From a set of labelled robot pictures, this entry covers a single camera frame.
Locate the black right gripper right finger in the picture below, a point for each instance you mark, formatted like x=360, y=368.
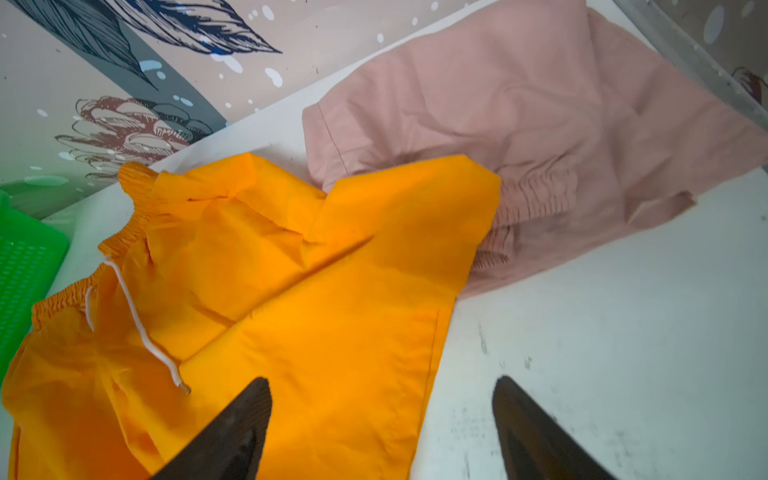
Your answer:
x=533, y=445

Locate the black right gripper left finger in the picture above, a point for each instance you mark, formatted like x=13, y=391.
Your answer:
x=231, y=446

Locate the orange shorts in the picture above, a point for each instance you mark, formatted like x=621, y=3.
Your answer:
x=235, y=271

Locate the pink shorts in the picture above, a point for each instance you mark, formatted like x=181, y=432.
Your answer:
x=595, y=137

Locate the green plastic basket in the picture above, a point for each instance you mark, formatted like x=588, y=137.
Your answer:
x=31, y=255

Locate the aluminium corner frame post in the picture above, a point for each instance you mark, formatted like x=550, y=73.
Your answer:
x=689, y=55

